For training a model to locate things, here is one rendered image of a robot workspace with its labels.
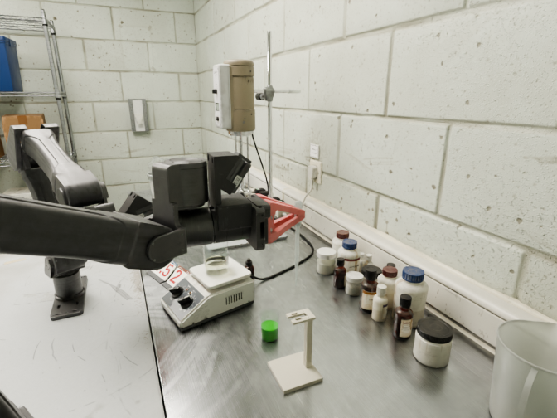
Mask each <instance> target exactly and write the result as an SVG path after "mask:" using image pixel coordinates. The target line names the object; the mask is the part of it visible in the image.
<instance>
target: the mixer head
mask: <svg viewBox="0 0 557 418"><path fill-rule="evenodd" d="M213 81H214V89H213V90H212V94H214V97H215V113H216V127H217V128H220V129H226V130H227V131H228V134H230V136H250V135H252V134H253V133H254V131H255V109H254V62H253V61H252V60H243V59H232V60H225V61H224V62H223V64H218V65H214V66H213Z"/></svg>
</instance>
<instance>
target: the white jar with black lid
mask: <svg viewBox="0 0 557 418"><path fill-rule="evenodd" d="M452 342H453V328H452V327H451V326H450V325H449V324H448V323H446V322H445V321H443V320H441V319H439V318H431V317H426V318H421V319H420V320H419V321H418V323H417V329H416V332H415V340H414V350H413V353H414V356H415V358H416V359H417V360H418V361H419V362H421V363H423V364H424V365H425V366H428V367H435V368H440V367H445V366H446V365H447V364H448V362H449V357H450V352H451V347H452Z"/></svg>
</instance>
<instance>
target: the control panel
mask: <svg viewBox="0 0 557 418"><path fill-rule="evenodd" d="M177 286H180V287H182V288H183V293H182V294H181V295H180V296H179V297H177V298H173V297H172V293H171V292H170V291H169V292H168V293H166V294H165V295H164V296H163V297H162V299H163V300H164V302H165V303H166V304H167V306H168V307H169V308H170V309H171V310H172V312H173V313H174V314H175V315H176V316H177V317H178V319H179V320H182V319H183V318H184V317H185V316H186V315H187V314H188V313H189V312H190V311H191V310H192V309H193V308H194V307H196V306H197V305H198V304H199V303H200V302H201V301H202V300H203V299H204V298H205V297H204V296H203V295H202V294H201V293H200V292H199V291H198V290H197V289H196V288H195V287H194V286H193V285H192V284H191V283H190V282H189V281H188V280H187V279H186V278H184V279H182V280H181V281H180V282H179V283H178V284H177V285H176V286H174V287H177ZM187 288H188V291H186V289H187ZM189 292H191V294H189ZM187 295H190V296H191V297H192V298H193V302H192V304H191V306H189V307H188V308H186V309H183V308H182V307H181V305H180V304H179V303H178V302H177V300H178V299H180V298H183V297H185V296H187Z"/></svg>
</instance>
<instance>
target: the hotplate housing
mask: <svg viewBox="0 0 557 418"><path fill-rule="evenodd" d="M184 278H186V279H187V280H188V281H189V282H190V283H191V284H192V285H193V286H194V287H195V288H196V289H197V290H198V291H199V292H200V293H201V294H202V295H203V296H204V297H205V298H204V299H203V300H202V301H201V302H200V303H199V304H198V305H197V306H196V307H194V308H193V309H192V310H191V311H190V312H189V313H188V314H187V315H186V316H185V317H184V318H183V319H182V320H179V319H178V317H177V316H176V315H175V314H174V313H173V312H172V310H171V309H170V308H169V307H168V306H167V304H166V303H165V302H164V300H163V299H161V305H162V307H163V308H164V309H165V310H166V312H167V313H168V315H169V316H170V317H171V318H172V320H173V321H174V322H175V324H176V325H177V326H178V327H179V328H180V329H181V331H184V330H187V329H189V328H192V327H195V326H196V325H199V324H201V323H204V322H207V321H210V320H212V319H214V318H218V317H220V316H222V315H224V314H227V313H230V312H232V311H235V310H237V309H240V308H243V307H244V306H247V305H249V304H252V303H253V302H254V280H253V279H251V278H250V277H248V278H245V279H241V280H238V281H235V282H234V283H231V284H227V285H224V286H221V287H219V288H216V289H207V288H206V287H205V286H204V285H203V284H202V283H201V282H200V281H199V280H198V279H196V278H195V277H194V276H193V275H192V274H189V275H187V276H185V277H184ZM184 278H183V279H184Z"/></svg>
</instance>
